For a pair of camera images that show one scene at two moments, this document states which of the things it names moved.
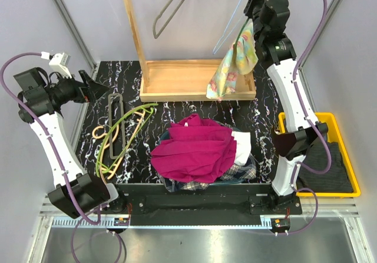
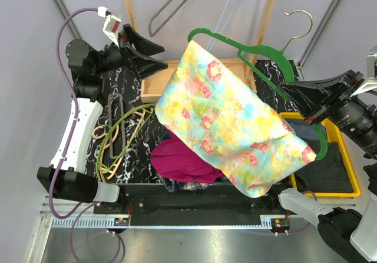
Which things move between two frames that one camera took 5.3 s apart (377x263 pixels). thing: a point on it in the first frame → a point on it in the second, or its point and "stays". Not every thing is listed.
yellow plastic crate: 334,135 stays
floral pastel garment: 241,57 → 242,128
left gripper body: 79,93 → 126,51
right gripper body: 254,2 → 345,95
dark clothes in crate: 337,180 stays
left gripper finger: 93,89 → 142,45
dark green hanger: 235,44 → 274,53
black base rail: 201,204 stays
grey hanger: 116,96 stays
